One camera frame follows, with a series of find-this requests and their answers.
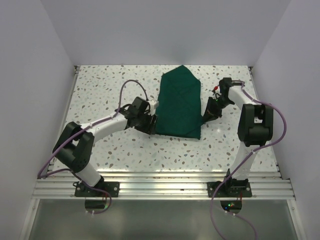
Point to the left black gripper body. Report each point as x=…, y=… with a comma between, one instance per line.
x=145, y=122

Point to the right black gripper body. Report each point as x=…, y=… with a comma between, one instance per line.
x=215, y=106

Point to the green surgical drape cloth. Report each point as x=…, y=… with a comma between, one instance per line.
x=179, y=110

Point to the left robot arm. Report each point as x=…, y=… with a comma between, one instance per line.
x=75, y=144

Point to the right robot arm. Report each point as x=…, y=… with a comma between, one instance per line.
x=255, y=126

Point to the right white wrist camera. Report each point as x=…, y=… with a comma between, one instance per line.
x=216, y=92

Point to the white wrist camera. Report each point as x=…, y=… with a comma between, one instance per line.
x=216, y=92
x=153, y=104

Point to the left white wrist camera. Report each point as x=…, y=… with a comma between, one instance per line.
x=153, y=104

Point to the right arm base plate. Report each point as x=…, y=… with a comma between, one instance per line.
x=233, y=189

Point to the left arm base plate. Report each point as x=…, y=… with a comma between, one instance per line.
x=102, y=189

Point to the aluminium rail frame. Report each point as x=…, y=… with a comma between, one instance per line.
x=161, y=167

